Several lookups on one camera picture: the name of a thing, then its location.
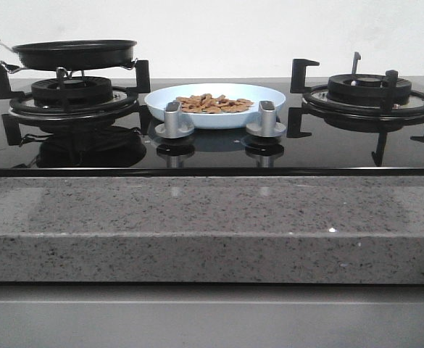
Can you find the right black pan support grate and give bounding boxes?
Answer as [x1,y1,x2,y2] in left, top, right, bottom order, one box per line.
[289,51,424,143]

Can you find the left silver stove knob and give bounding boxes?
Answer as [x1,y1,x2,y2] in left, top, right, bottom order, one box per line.
[154,101,194,139]

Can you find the left black pan support grate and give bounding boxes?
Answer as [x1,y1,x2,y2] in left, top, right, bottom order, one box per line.
[0,60,151,145]

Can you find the right black gas burner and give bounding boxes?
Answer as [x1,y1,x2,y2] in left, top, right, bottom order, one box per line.
[327,72,413,106]

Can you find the wire pan stand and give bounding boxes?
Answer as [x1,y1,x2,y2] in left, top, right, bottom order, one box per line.
[0,59,144,76]

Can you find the silver stove knob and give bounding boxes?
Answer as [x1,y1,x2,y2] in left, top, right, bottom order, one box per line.
[246,101,286,138]
[154,101,194,139]

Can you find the black pan support grate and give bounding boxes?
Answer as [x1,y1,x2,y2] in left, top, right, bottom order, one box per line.
[289,51,424,143]
[0,60,151,145]

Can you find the black frying pan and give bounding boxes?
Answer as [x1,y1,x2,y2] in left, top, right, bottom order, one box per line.
[11,39,137,71]

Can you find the black glass gas cooktop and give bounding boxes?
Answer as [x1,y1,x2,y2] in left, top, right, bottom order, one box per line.
[0,94,424,177]

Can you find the right silver stove knob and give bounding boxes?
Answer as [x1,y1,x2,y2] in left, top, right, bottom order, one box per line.
[246,101,286,138]

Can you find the black gas burner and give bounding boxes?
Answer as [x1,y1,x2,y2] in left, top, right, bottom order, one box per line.
[31,76,113,107]
[327,72,413,106]

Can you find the left black gas burner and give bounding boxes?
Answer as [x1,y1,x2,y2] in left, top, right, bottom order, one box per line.
[31,76,113,107]

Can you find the grey cabinet front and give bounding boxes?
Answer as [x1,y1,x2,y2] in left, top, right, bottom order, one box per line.
[0,285,424,347]

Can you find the light blue plate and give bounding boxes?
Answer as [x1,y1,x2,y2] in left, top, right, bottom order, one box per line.
[144,83,286,129]

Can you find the brown meat pieces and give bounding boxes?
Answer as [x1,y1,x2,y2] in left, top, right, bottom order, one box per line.
[175,94,254,114]

